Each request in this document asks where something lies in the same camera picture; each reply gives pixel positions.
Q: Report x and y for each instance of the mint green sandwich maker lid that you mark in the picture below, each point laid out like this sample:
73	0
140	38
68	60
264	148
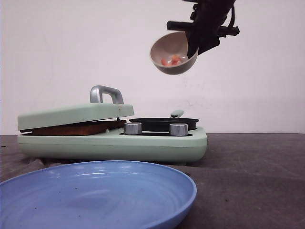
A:
105	103

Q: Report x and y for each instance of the pink cooked shrimp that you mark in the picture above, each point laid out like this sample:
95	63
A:
173	61

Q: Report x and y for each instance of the black frying pan mint handle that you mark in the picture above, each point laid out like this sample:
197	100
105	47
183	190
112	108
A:
161	124

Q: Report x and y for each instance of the silver right control knob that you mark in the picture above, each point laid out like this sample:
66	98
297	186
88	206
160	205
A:
178	129

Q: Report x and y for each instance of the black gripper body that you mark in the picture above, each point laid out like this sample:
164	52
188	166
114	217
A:
213	17

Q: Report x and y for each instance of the beige ribbed bowl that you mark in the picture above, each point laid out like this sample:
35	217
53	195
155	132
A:
169	54

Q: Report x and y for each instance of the silver control knob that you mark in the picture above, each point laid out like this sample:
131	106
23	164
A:
132	128
178	129

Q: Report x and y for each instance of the blue plastic plate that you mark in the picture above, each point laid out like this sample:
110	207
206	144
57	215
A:
97	195

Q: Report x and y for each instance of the grey table cloth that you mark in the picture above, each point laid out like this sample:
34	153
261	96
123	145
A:
244	181

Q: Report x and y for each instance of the mint green breakfast maker base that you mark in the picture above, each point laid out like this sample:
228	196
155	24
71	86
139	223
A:
115	145

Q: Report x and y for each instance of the silver left control knob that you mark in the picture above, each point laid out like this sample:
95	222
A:
132	128

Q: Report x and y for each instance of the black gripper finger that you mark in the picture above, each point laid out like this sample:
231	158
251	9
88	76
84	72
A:
207	44
194	42

